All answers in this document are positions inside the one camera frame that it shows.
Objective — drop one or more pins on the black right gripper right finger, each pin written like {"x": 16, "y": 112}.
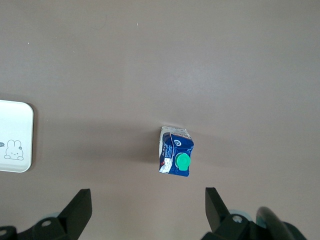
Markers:
{"x": 220, "y": 222}

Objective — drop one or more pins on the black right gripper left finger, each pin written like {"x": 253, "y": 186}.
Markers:
{"x": 75, "y": 215}

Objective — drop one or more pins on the blue white milk carton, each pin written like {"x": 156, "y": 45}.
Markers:
{"x": 175, "y": 147}

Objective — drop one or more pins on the cream tray with rabbit print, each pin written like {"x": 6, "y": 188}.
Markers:
{"x": 15, "y": 125}

